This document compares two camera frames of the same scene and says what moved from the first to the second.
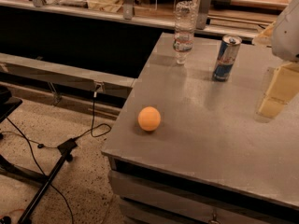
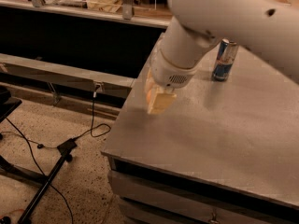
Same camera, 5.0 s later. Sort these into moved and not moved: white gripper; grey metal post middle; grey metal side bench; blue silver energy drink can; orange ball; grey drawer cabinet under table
Moved: white gripper; orange ball
Not moved: blue silver energy drink can; grey drawer cabinet under table; grey metal post middle; grey metal side bench
